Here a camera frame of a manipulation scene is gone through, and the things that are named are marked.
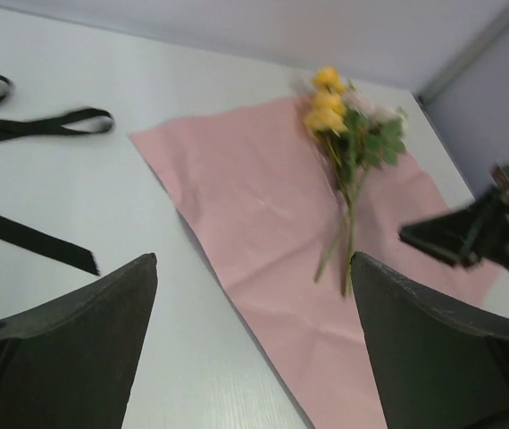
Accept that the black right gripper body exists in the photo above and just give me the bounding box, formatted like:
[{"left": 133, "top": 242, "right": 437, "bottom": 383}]
[{"left": 459, "top": 187, "right": 509, "bottom": 270}]

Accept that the pink wrapping paper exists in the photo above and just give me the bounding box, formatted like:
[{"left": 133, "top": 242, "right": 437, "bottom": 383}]
[{"left": 129, "top": 95, "right": 505, "bottom": 429}]

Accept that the yellow rose stem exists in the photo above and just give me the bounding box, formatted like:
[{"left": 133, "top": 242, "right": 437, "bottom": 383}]
[{"left": 304, "top": 66, "right": 355, "bottom": 297}]

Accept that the aluminium frame rail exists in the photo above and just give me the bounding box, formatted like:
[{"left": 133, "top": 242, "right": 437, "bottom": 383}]
[{"left": 415, "top": 5, "right": 509, "bottom": 107}]

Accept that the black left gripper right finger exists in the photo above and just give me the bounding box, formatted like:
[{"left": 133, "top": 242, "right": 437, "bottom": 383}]
[{"left": 352, "top": 252, "right": 509, "bottom": 428}]

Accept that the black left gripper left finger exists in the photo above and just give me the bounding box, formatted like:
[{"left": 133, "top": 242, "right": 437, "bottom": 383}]
[{"left": 0, "top": 254, "right": 157, "bottom": 428}]

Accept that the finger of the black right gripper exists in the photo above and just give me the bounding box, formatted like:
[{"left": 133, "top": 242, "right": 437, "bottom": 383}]
[{"left": 398, "top": 208, "right": 482, "bottom": 268}]

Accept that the black ribbon gold lettering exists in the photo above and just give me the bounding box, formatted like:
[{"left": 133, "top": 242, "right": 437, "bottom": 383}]
[{"left": 0, "top": 75, "right": 114, "bottom": 275}]

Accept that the white rose stem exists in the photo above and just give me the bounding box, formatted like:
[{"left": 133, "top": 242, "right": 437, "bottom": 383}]
[{"left": 313, "top": 84, "right": 410, "bottom": 283}]

